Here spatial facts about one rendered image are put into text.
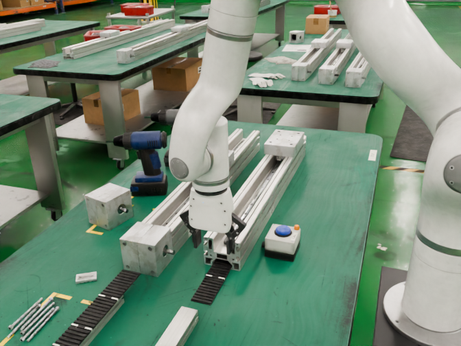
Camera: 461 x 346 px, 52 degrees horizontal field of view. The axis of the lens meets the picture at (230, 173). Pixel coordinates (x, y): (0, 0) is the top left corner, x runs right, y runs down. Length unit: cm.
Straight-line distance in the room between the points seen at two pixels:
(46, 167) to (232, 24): 227
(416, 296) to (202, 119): 52
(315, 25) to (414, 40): 413
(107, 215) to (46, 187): 168
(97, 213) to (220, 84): 69
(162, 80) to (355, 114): 268
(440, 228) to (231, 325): 49
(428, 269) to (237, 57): 52
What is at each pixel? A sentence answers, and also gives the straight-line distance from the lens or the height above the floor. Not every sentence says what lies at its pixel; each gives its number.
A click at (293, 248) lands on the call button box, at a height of 82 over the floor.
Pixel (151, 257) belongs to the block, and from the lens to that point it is 121.
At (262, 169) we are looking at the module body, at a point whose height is 86.
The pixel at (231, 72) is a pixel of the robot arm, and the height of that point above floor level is 131.
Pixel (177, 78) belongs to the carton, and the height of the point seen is 35.
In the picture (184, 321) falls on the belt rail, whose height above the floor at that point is 81.
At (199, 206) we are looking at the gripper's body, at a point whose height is 100.
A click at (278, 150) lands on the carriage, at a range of 168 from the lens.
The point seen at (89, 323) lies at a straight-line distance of 110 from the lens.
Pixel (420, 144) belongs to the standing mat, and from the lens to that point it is 434.
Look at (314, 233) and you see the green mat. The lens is 140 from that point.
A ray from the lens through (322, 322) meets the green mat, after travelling 111.
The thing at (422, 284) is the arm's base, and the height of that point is 96.
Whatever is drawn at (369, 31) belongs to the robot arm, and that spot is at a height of 140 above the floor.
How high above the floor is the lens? 152
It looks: 25 degrees down
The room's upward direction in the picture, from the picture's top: 1 degrees counter-clockwise
